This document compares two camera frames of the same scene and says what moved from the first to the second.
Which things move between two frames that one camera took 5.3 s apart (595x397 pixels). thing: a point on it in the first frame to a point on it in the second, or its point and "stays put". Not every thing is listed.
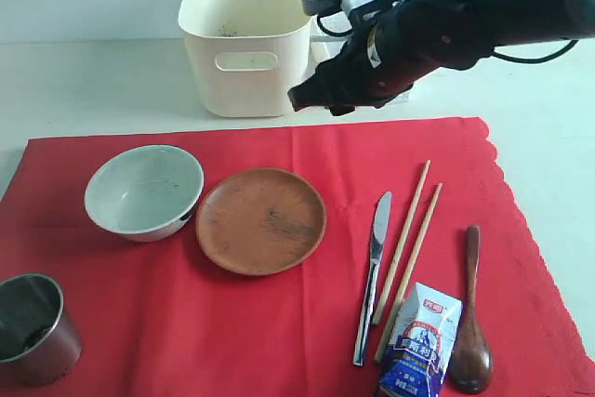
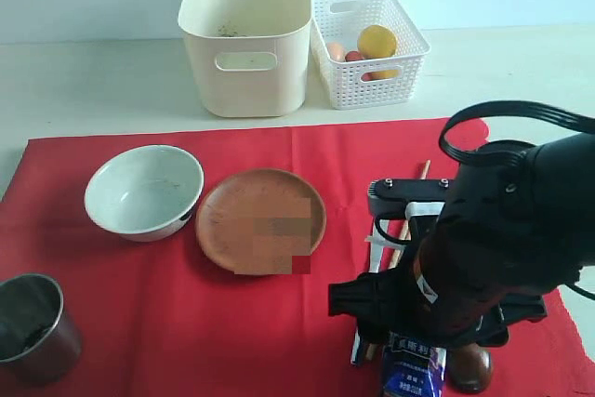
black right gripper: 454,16 to 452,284
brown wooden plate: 258,221 stays put
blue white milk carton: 421,342 stays put
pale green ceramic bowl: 145,192 stays put
